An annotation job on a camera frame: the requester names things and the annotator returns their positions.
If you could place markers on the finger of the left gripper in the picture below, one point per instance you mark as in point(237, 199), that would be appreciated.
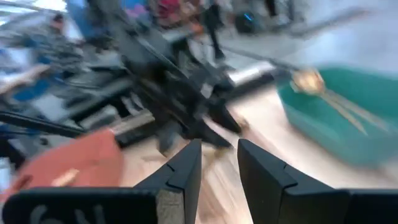
point(227, 119)
point(214, 138)

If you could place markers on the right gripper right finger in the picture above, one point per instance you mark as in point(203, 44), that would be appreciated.
point(295, 199)

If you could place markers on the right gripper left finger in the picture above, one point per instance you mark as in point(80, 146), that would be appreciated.
point(124, 205)

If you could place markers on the gold spoon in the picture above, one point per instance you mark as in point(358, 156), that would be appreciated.
point(360, 112)
point(308, 81)

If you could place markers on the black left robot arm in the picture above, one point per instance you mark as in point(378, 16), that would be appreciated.
point(146, 53)

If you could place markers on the orange plastic bin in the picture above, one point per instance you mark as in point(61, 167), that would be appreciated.
point(77, 155)

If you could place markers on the teal plastic bin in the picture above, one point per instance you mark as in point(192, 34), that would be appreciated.
point(342, 140)

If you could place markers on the person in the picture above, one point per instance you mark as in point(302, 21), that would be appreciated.
point(46, 46)

